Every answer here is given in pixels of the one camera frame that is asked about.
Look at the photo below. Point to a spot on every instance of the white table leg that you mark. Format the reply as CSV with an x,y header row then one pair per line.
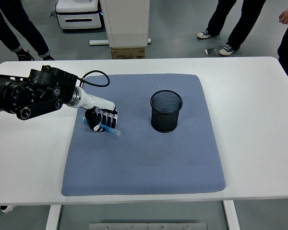
x,y
231,218
52,219

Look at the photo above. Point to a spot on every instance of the blue-grey quilted mat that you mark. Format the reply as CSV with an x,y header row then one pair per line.
x,y
134,163

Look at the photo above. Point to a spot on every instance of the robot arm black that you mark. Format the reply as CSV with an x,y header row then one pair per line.
x,y
26,95

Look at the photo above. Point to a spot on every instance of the white cabinet column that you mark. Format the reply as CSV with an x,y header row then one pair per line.
x,y
127,21

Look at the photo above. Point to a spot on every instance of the grey metal floor bar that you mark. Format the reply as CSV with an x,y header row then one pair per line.
x,y
98,42

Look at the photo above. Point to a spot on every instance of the blue marker with clear cap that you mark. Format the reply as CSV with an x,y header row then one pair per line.
x,y
112,130

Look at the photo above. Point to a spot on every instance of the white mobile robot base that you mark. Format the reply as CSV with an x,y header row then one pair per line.
x,y
79,14

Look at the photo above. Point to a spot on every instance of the white and black robot foot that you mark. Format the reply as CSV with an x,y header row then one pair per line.
x,y
7,209

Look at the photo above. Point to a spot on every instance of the black mesh pen holder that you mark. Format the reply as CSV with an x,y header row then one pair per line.
x,y
165,119

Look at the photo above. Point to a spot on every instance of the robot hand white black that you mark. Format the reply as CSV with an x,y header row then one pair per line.
x,y
98,101

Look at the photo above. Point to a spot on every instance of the small silver floor plate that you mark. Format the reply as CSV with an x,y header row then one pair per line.
x,y
210,52

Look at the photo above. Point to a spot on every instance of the brown cardboard box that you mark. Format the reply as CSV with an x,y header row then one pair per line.
x,y
128,53

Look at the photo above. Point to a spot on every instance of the person's hand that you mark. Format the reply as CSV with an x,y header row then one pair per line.
x,y
287,16

